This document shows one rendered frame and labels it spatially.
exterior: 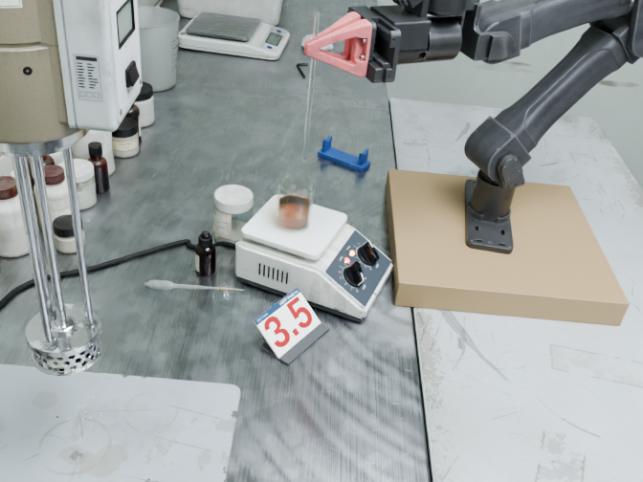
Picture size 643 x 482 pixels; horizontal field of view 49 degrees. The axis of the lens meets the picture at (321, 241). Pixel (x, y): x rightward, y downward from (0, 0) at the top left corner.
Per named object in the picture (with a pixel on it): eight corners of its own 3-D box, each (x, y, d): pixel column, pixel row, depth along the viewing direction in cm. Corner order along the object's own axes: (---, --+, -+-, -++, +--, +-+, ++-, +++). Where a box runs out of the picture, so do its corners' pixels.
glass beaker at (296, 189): (281, 211, 102) (285, 163, 97) (317, 220, 101) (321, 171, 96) (266, 232, 97) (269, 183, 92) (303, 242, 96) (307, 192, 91)
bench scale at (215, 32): (277, 64, 172) (278, 45, 169) (175, 50, 174) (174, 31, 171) (291, 39, 188) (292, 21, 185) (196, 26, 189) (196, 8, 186)
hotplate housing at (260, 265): (391, 275, 106) (400, 231, 101) (362, 327, 96) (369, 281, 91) (260, 233, 112) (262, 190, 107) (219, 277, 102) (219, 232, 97)
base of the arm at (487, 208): (477, 203, 101) (525, 210, 101) (474, 142, 118) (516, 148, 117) (466, 248, 106) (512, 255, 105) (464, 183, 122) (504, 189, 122)
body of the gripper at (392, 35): (388, 32, 81) (442, 28, 84) (351, 5, 89) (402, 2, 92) (381, 84, 85) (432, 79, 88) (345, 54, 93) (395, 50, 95)
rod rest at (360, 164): (370, 165, 133) (372, 149, 131) (362, 172, 131) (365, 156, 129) (325, 149, 137) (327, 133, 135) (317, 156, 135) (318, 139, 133)
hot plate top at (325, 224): (349, 219, 103) (349, 214, 102) (317, 262, 94) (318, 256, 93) (276, 197, 106) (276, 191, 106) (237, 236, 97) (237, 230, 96)
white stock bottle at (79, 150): (121, 175, 122) (116, 106, 115) (80, 184, 119) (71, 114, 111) (107, 157, 127) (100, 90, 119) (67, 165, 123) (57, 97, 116)
